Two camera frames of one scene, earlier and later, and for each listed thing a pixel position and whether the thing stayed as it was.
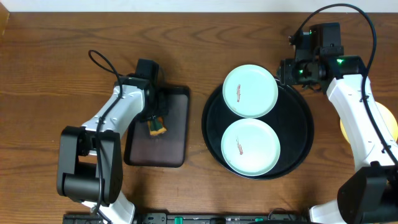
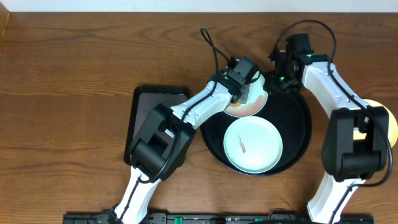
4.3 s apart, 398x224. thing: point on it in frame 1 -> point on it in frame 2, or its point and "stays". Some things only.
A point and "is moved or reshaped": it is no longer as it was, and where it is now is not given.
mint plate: x=250 y=147 stays
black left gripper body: x=158 y=111 -> x=244 y=94
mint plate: x=250 y=91 is moved or reshaped
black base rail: x=199 y=218 stays
